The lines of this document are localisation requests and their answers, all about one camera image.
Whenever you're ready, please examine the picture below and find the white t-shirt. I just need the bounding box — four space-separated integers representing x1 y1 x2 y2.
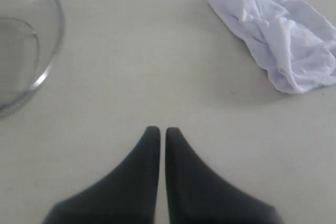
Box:
208 0 335 94

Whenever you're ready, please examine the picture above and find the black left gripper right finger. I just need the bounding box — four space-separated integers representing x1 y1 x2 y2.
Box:
165 127 283 223

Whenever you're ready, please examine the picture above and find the metal wire mesh basket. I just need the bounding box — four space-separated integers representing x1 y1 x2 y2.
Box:
1 0 65 118

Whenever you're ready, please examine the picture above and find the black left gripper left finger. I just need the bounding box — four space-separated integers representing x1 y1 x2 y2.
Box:
44 126 161 223

